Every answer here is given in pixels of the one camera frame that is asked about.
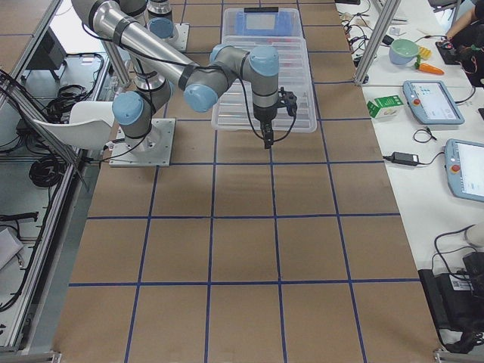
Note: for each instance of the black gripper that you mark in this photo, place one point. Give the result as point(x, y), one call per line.
point(263, 116)

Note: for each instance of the clear plastic box lid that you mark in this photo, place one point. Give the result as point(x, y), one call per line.
point(274, 62)

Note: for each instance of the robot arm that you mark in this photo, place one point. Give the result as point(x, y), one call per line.
point(120, 22)
point(160, 18)

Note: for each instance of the clear plastic storage box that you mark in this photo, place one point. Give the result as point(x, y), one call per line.
point(230, 16)

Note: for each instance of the blue plastic tray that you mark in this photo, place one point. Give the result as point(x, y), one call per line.
point(267, 24)

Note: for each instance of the green white carton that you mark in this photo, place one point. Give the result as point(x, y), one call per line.
point(384, 106)

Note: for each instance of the black power adapter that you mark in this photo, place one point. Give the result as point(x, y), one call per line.
point(405, 159)

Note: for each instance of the green blue bowl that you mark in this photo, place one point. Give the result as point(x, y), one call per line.
point(402, 51)

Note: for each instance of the teach pendant tablet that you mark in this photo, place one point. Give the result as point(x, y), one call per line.
point(431, 103)
point(464, 168)

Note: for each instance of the toy carrot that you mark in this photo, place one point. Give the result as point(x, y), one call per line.
point(427, 68)

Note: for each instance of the yellow toy corn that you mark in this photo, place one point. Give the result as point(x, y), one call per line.
point(424, 54)

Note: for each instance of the white chair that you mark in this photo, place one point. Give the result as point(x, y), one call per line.
point(89, 125)

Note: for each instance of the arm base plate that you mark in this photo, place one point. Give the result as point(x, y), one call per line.
point(179, 37)
point(154, 150)

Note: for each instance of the black box latch handle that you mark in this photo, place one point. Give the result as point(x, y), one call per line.
point(261, 10)

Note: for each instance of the aluminium frame post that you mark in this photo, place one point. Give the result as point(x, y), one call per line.
point(380, 28)

